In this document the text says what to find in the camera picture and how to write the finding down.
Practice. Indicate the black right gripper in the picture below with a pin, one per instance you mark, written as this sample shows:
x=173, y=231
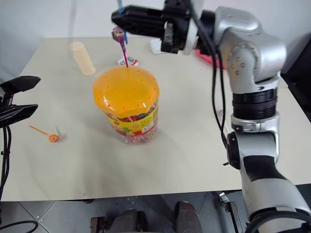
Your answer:
x=178, y=26

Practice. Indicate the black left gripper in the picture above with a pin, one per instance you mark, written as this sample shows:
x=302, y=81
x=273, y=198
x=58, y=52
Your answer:
x=5, y=101

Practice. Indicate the blue stick lollipop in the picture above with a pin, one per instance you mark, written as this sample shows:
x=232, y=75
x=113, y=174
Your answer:
x=126, y=36

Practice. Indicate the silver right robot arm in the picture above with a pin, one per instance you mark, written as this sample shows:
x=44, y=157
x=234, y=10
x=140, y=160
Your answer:
x=252, y=63

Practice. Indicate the orange perforated jar lid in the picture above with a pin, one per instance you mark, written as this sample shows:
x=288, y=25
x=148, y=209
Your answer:
x=125, y=89

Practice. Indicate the clear plastic lollipop jar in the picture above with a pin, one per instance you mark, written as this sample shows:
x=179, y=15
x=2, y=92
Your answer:
x=136, y=128

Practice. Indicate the purple lollipop pink stick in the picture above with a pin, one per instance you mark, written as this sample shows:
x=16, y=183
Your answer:
x=118, y=34

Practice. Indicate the white flat object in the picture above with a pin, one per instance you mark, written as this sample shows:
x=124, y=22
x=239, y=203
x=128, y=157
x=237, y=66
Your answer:
x=155, y=46

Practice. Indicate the small white printed box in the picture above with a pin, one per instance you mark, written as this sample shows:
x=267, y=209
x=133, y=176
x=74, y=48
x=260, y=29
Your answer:
x=130, y=61

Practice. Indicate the orange lollipop orange stick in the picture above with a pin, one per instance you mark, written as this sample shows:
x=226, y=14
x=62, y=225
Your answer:
x=54, y=138

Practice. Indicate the beige cardboard cylinder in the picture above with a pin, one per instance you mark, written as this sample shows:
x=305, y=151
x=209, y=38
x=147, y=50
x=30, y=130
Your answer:
x=82, y=58

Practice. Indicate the red pink object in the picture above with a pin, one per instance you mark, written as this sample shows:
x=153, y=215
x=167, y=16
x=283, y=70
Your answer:
x=206, y=57

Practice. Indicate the black monitor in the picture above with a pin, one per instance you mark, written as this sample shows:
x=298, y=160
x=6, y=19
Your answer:
x=300, y=70

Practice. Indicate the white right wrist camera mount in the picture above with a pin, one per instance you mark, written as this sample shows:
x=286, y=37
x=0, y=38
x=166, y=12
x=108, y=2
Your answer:
x=190, y=40

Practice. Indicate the rusty brown metal bracket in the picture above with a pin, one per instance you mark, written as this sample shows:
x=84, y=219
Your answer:
x=97, y=225
x=232, y=211

